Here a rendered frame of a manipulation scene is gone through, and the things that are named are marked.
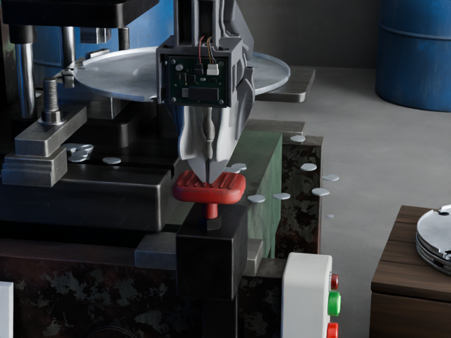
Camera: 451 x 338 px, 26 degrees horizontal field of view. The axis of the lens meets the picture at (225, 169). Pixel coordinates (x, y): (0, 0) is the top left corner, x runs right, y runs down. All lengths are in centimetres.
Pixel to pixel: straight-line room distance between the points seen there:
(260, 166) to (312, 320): 33
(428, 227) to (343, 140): 176
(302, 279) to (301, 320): 5
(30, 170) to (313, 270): 34
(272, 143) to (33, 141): 45
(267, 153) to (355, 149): 209
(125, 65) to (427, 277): 69
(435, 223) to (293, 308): 82
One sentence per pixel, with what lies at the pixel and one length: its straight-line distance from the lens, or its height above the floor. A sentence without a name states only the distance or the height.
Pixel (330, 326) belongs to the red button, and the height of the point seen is 55.
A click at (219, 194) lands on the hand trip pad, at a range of 97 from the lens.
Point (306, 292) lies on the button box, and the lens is 109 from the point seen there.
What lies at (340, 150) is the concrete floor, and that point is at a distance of 349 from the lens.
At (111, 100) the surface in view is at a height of 76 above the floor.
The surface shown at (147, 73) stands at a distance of 130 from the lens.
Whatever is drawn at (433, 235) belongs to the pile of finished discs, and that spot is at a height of 39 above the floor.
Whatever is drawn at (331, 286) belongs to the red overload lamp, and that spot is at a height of 61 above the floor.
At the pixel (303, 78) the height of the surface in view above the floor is 78.
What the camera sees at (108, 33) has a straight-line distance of 133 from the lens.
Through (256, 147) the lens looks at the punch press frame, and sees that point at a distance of 145.
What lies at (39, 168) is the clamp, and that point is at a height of 73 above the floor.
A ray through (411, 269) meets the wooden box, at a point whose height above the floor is 35.
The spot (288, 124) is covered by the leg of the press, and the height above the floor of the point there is 64.
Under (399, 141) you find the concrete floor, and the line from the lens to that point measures 361.
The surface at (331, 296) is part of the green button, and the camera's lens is 112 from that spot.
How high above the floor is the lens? 110
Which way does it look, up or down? 20 degrees down
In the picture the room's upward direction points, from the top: straight up
